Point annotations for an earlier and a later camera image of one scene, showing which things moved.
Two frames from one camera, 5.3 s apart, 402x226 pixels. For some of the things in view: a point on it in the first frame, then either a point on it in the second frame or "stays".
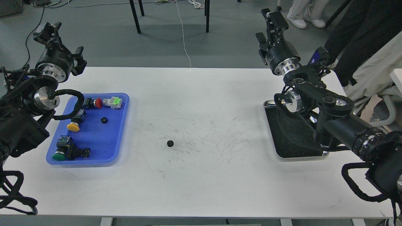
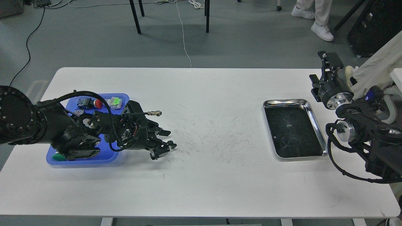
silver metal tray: x=292 y=137 stays
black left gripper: x=55 y=62 -> x=137 y=131
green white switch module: x=115 y=103 stays
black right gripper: x=283 y=56 -> x=334 y=93
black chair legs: x=207 y=11 stays
